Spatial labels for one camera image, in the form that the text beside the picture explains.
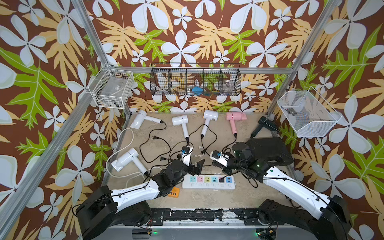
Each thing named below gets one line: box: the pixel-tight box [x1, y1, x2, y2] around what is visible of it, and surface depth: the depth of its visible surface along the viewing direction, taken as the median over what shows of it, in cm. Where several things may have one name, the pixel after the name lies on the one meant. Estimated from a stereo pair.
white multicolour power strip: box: [182, 174, 236, 190], surface depth 85 cm
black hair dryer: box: [250, 116, 280, 139], surface depth 110 cm
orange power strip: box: [168, 186, 180, 198], surface depth 81 cm
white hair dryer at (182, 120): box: [171, 115, 189, 139], surface depth 113 cm
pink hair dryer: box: [225, 112, 247, 138], surface depth 114 cm
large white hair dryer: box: [110, 147, 149, 175], surface depth 92 cm
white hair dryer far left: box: [130, 110, 164, 129], surface depth 114 cm
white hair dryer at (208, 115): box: [200, 109, 219, 136], surface depth 113 cm
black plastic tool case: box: [248, 137, 294, 166], surface depth 95 cm
